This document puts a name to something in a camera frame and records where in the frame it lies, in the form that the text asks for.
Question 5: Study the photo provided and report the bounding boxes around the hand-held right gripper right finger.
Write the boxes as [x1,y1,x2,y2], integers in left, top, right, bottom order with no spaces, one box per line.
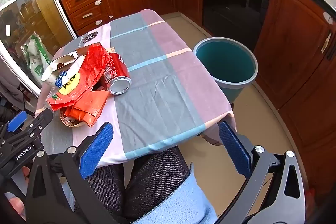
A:
[215,121,306,224]

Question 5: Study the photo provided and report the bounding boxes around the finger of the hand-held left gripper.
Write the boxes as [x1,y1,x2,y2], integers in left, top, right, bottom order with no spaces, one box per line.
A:
[6,111,28,133]
[25,109,54,136]

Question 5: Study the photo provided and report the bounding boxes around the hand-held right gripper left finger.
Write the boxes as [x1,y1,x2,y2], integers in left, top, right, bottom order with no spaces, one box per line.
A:
[25,122,117,224]

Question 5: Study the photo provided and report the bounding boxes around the red bag with yellow print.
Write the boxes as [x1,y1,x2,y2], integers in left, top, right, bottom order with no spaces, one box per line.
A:
[47,67,105,111]

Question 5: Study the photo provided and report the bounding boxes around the teal plastic waste bin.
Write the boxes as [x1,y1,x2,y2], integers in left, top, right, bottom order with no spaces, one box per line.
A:
[193,37,259,105]

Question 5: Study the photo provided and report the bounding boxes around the person's left hand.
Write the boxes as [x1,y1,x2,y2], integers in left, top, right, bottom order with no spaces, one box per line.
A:
[5,165,30,220]

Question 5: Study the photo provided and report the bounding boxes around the brown woven bowl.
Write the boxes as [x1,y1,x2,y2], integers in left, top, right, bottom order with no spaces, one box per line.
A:
[60,107,87,128]

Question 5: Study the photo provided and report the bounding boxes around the white paper cup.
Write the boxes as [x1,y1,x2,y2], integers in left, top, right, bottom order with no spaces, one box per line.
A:
[41,67,63,86]

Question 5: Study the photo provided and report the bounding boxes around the orange plastic bag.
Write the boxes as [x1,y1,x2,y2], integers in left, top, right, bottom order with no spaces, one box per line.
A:
[64,90,109,128]

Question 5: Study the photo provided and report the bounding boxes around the dark grey trousers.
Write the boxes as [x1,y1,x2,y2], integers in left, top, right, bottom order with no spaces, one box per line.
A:
[73,147,195,224]

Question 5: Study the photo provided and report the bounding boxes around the green and white sack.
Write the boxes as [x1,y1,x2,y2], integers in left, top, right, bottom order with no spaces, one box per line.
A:
[21,34,53,83]

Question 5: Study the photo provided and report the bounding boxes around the light blue fleece jacket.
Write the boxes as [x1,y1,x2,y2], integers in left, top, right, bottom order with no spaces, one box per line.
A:
[131,164,218,224]

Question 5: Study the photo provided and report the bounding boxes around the red soda can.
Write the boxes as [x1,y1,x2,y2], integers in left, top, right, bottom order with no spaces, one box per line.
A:
[101,52,132,95]

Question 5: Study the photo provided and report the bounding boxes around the red crinkled plastic wrapper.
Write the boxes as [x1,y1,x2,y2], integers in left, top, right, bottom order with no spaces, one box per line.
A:
[83,43,114,88]

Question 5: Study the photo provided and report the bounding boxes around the plaid pastel tablecloth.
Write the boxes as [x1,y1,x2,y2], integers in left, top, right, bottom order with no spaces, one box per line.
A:
[35,9,235,169]

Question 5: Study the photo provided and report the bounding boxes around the black built-in oven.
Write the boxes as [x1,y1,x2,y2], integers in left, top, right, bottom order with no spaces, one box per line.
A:
[202,0,273,51]

